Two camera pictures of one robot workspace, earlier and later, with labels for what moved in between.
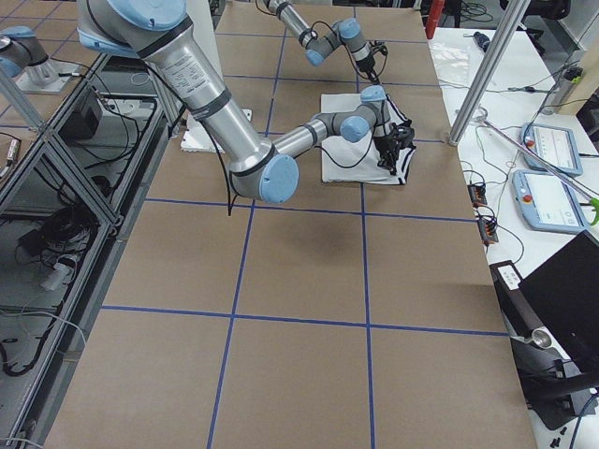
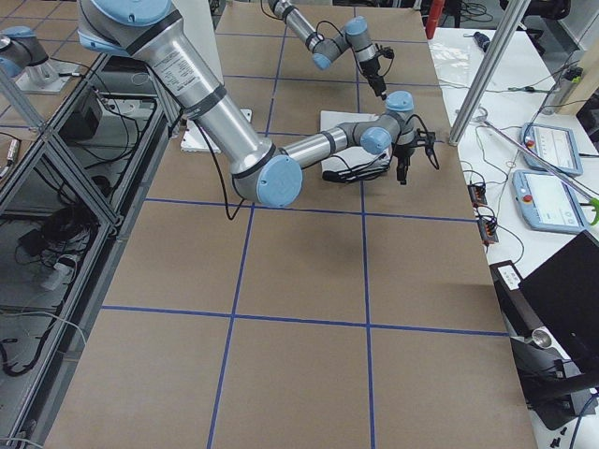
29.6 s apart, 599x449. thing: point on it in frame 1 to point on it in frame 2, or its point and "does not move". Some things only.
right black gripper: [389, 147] to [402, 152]
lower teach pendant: [548, 203] does not move
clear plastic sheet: [457, 55] does not move
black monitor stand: [558, 386] does not move
